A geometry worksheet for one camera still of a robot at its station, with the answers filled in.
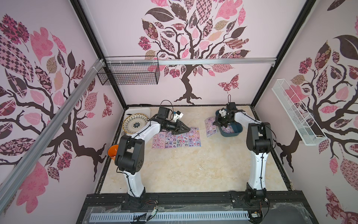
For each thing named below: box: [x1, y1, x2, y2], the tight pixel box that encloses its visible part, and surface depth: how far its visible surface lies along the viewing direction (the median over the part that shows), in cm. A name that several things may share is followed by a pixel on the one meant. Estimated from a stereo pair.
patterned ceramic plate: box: [122, 113, 148, 134], surface depth 112 cm
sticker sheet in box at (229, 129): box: [220, 125, 235, 134], surface depth 106 cm
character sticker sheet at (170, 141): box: [164, 131, 178, 149], surface depth 100 cm
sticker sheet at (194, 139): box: [188, 126, 202, 147], surface depth 102 cm
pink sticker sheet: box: [151, 131, 166, 149], surface depth 100 cm
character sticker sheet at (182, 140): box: [176, 133, 190, 148], surface depth 100 cm
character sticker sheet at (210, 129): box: [204, 116, 218, 138], surface depth 105 cm
